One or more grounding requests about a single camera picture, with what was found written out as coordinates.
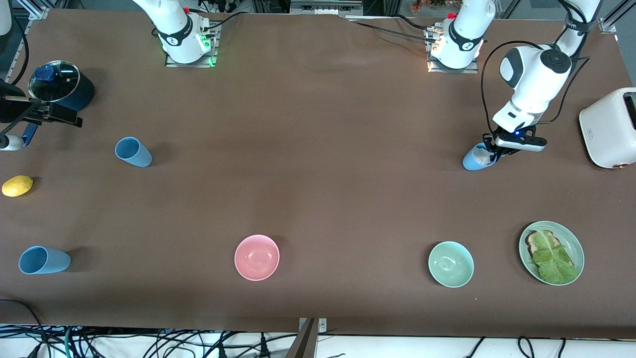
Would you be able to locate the white toaster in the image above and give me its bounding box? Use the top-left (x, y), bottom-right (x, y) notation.
top-left (578, 87), bottom-right (636, 170)

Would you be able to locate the small metal bracket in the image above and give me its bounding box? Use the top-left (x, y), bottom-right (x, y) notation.
top-left (298, 317), bottom-right (328, 333)

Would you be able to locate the aluminium frame rail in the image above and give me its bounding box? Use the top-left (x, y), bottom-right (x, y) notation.
top-left (598, 0), bottom-right (636, 34)
top-left (0, 0), bottom-right (51, 80)

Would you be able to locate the dark metal pole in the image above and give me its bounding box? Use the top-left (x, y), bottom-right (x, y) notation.
top-left (285, 318), bottom-right (319, 358)

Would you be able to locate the yellow lemon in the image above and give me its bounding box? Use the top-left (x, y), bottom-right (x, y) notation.
top-left (1, 175), bottom-right (34, 197)

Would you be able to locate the grey power strip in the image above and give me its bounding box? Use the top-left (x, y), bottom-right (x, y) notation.
top-left (290, 0), bottom-right (364, 16)

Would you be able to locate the toast slice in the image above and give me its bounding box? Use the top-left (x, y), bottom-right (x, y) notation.
top-left (525, 230), bottom-right (575, 269)

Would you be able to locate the orange dried plant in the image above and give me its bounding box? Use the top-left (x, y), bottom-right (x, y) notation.
top-left (410, 0), bottom-right (451, 14)

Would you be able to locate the dark blue saucepan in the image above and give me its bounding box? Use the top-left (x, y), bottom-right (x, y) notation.
top-left (22, 67), bottom-right (95, 148)

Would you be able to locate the mint green bowl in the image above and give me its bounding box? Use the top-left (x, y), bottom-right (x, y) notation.
top-left (428, 241), bottom-right (475, 288)

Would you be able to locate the mint green plate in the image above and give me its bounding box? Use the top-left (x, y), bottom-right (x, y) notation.
top-left (519, 221), bottom-right (585, 286)

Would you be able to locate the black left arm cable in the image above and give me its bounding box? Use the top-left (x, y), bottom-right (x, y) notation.
top-left (479, 40), bottom-right (591, 136)

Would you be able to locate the glass lid blue knob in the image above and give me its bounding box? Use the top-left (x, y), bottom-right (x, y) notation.
top-left (28, 60), bottom-right (80, 103)

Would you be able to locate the green lettuce leaf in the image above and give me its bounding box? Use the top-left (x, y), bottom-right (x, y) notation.
top-left (533, 229), bottom-right (580, 285)

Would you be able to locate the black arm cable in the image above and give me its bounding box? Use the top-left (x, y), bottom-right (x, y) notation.
top-left (479, 40), bottom-right (591, 136)
top-left (9, 16), bottom-right (30, 86)

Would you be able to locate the blue plastic cup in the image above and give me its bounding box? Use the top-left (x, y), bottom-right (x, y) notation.
top-left (18, 246), bottom-right (72, 275)
top-left (462, 143), bottom-right (498, 172)
top-left (115, 137), bottom-right (153, 168)

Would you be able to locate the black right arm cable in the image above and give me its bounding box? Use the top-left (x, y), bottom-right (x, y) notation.
top-left (9, 16), bottom-right (30, 86)

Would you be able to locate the black base cable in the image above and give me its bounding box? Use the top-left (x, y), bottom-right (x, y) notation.
top-left (346, 19), bottom-right (436, 43)
top-left (392, 14), bottom-right (431, 31)
top-left (203, 11), bottom-right (250, 31)

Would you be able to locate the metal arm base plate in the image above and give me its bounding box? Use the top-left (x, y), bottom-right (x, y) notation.
top-left (164, 20), bottom-right (220, 68)
top-left (426, 25), bottom-right (479, 75)

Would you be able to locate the pink bowl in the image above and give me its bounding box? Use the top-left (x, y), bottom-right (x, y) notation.
top-left (234, 235), bottom-right (280, 281)

